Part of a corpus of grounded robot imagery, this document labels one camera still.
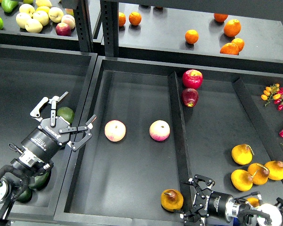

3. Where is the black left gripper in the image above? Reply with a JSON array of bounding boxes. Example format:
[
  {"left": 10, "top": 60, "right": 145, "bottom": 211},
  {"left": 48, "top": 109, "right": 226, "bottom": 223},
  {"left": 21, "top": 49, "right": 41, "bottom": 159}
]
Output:
[{"left": 21, "top": 91, "right": 97, "bottom": 162}]

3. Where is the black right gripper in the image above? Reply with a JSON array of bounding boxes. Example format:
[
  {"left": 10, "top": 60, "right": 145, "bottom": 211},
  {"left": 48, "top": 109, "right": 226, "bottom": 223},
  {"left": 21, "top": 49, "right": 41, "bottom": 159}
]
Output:
[{"left": 179, "top": 174, "right": 233, "bottom": 226}]

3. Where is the yellow pear with brown top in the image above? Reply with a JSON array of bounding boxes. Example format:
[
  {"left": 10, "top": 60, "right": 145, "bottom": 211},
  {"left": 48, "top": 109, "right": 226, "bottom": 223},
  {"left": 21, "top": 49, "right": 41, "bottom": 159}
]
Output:
[{"left": 160, "top": 189, "right": 183, "bottom": 212}]

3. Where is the dark green avocado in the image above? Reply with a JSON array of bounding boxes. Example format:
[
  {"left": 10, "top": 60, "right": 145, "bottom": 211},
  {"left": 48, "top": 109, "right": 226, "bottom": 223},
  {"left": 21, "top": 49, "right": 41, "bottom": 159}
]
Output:
[{"left": 29, "top": 172, "right": 51, "bottom": 190}]

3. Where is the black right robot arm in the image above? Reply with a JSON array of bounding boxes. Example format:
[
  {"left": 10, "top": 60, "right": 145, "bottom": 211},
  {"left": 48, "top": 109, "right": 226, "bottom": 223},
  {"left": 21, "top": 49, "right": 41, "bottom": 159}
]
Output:
[{"left": 177, "top": 174, "right": 283, "bottom": 226}]

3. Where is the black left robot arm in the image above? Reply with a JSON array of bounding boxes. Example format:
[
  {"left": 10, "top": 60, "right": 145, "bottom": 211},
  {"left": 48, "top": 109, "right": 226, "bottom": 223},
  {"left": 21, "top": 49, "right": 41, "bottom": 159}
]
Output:
[{"left": 0, "top": 92, "right": 97, "bottom": 226}]

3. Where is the yellow pear lower left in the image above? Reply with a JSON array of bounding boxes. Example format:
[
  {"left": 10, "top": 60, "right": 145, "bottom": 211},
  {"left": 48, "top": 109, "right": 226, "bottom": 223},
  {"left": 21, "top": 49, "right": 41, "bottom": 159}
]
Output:
[{"left": 231, "top": 169, "right": 253, "bottom": 192}]

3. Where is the yellow pear bottom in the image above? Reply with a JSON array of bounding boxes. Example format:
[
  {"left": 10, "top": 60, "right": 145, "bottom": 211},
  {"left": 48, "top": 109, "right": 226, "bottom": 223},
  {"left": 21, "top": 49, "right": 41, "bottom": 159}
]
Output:
[{"left": 246, "top": 197, "right": 260, "bottom": 208}]

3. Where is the yellow pear upper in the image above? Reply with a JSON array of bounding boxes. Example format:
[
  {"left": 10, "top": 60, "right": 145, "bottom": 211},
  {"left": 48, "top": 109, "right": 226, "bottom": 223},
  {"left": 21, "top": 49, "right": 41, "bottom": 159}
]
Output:
[{"left": 231, "top": 144, "right": 254, "bottom": 165}]

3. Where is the yellow pear middle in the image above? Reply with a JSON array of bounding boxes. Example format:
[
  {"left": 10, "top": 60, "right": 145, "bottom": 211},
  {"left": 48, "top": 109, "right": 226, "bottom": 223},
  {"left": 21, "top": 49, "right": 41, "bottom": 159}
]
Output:
[{"left": 247, "top": 163, "right": 270, "bottom": 185}]

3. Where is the dark avocado bottom left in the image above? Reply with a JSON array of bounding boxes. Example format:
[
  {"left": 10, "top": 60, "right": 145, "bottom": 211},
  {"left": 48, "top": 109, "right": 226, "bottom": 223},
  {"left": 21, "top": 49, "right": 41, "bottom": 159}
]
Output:
[{"left": 16, "top": 188, "right": 33, "bottom": 203}]

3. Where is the pale yellow pear front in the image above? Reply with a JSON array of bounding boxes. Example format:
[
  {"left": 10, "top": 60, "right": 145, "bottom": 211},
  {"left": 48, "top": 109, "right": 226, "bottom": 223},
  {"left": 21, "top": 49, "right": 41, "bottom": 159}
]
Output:
[{"left": 25, "top": 18, "right": 43, "bottom": 33}]

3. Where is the pale yellow pear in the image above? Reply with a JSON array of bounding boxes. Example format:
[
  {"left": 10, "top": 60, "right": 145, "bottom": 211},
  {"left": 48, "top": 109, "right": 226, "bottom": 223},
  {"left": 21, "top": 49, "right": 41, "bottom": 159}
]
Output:
[
  {"left": 19, "top": 3, "right": 35, "bottom": 16},
  {"left": 25, "top": 18, "right": 43, "bottom": 33},
  {"left": 48, "top": 7, "right": 64, "bottom": 23},
  {"left": 16, "top": 12, "right": 31, "bottom": 29},
  {"left": 33, "top": 10, "right": 49, "bottom": 26}
]

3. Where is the pale yellow pear centre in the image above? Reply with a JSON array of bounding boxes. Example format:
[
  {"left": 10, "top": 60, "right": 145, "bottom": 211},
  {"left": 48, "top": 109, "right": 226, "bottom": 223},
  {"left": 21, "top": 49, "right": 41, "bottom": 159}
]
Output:
[{"left": 33, "top": 10, "right": 49, "bottom": 26}]

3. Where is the pale yellow pear right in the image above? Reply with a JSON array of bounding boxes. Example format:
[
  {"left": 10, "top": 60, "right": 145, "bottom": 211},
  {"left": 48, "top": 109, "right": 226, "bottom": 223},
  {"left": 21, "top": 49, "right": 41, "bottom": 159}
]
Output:
[{"left": 48, "top": 7, "right": 64, "bottom": 23}]

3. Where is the pale yellow pear left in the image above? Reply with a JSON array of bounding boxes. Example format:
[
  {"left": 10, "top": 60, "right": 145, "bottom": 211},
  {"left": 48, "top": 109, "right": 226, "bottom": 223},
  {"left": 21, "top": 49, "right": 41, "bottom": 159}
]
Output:
[{"left": 16, "top": 12, "right": 31, "bottom": 29}]

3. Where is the pale yellow pear top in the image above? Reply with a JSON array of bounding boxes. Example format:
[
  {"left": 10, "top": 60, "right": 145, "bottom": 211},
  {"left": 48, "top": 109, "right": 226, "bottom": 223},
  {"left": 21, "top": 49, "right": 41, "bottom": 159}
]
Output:
[{"left": 19, "top": 3, "right": 35, "bottom": 16}]

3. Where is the pink apple left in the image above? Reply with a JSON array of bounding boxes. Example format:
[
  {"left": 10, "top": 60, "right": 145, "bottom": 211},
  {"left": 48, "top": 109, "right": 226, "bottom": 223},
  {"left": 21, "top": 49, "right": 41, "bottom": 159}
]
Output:
[{"left": 104, "top": 120, "right": 126, "bottom": 142}]

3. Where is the pink apple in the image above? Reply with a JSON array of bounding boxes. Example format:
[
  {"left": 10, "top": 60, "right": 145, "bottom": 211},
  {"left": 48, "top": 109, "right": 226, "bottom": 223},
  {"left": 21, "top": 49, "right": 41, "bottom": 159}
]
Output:
[
  {"left": 149, "top": 120, "right": 170, "bottom": 142},
  {"left": 104, "top": 120, "right": 126, "bottom": 142}
]

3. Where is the black left tray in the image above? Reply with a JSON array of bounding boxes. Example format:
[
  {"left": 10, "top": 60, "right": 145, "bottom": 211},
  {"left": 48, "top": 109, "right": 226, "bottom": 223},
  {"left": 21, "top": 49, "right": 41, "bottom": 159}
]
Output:
[{"left": 0, "top": 45, "right": 97, "bottom": 222}]

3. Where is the black tray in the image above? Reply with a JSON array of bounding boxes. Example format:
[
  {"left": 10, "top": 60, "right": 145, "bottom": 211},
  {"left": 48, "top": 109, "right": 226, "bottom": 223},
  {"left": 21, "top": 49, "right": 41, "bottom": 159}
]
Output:
[
  {"left": 0, "top": 45, "right": 97, "bottom": 222},
  {"left": 56, "top": 56, "right": 283, "bottom": 226}
]

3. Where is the pink apple right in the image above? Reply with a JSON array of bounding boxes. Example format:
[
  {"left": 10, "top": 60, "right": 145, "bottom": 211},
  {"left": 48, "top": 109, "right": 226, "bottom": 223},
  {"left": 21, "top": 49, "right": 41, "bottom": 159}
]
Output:
[{"left": 149, "top": 120, "right": 170, "bottom": 142}]

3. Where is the black centre tray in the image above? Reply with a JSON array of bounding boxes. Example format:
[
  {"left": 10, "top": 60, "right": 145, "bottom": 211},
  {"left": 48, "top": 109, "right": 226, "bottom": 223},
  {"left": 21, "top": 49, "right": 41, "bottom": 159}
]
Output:
[{"left": 56, "top": 56, "right": 283, "bottom": 226}]

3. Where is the dark red shelf apple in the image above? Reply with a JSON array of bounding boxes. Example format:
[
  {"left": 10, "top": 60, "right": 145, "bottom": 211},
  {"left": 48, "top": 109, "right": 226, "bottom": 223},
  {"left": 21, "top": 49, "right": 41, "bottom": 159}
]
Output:
[{"left": 55, "top": 22, "right": 71, "bottom": 36}]

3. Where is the pale pink peach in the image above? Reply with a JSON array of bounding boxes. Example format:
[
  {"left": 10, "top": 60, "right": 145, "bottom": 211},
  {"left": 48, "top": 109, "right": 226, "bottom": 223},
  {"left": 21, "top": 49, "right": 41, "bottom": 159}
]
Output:
[{"left": 61, "top": 14, "right": 75, "bottom": 30}]

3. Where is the bright red apple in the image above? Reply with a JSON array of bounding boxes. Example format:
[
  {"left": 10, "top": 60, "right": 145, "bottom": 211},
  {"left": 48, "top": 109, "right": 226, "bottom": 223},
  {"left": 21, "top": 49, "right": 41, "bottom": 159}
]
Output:
[{"left": 182, "top": 69, "right": 203, "bottom": 89}]

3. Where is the yellow lemon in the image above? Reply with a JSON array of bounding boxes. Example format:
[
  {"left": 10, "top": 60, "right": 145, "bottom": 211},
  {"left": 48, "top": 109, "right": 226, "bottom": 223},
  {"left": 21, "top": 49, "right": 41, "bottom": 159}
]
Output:
[{"left": 35, "top": 6, "right": 50, "bottom": 13}]

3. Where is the orange far left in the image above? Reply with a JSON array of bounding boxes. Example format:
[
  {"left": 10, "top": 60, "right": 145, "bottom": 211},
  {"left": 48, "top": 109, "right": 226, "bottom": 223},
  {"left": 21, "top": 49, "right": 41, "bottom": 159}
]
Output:
[{"left": 118, "top": 12, "right": 126, "bottom": 27}]

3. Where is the green pepper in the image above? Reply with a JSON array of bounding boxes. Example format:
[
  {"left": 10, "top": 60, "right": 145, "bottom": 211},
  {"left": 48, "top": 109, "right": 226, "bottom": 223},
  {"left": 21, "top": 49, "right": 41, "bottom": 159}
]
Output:
[{"left": 1, "top": 0, "right": 18, "bottom": 13}]

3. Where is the cherry tomato bunch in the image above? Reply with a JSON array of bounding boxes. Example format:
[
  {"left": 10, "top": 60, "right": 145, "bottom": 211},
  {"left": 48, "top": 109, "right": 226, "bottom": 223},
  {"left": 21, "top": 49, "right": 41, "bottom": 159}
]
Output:
[{"left": 260, "top": 83, "right": 283, "bottom": 111}]

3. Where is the orange front right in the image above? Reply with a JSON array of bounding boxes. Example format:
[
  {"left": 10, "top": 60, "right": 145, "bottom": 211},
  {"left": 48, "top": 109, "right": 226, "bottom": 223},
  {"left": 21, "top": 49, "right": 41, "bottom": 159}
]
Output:
[{"left": 220, "top": 42, "right": 239, "bottom": 55}]

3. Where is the orange behind right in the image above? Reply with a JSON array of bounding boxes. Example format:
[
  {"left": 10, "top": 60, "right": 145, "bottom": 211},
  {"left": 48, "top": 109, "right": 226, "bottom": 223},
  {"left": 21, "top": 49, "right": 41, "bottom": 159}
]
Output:
[{"left": 231, "top": 38, "right": 245, "bottom": 52}]

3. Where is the orange centre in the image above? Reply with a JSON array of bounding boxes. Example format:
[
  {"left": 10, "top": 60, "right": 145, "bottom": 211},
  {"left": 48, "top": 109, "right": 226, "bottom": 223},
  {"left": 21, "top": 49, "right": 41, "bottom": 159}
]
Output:
[{"left": 185, "top": 29, "right": 199, "bottom": 44}]

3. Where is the black shelf post left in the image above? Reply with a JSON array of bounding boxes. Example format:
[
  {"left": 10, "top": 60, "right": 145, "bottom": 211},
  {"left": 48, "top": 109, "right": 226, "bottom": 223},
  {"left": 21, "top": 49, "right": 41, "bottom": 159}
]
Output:
[{"left": 74, "top": 0, "right": 93, "bottom": 53}]

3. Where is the black shelf post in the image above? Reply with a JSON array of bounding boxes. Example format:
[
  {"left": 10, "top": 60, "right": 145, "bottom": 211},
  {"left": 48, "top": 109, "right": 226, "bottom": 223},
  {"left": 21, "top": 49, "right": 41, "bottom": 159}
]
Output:
[
  {"left": 100, "top": 0, "right": 119, "bottom": 57},
  {"left": 74, "top": 0, "right": 93, "bottom": 53}
]

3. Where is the black shelf post right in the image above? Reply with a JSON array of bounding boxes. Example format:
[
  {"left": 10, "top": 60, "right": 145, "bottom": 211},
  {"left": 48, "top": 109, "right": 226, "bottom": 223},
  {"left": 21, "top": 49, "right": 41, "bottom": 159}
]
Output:
[{"left": 100, "top": 0, "right": 119, "bottom": 57}]

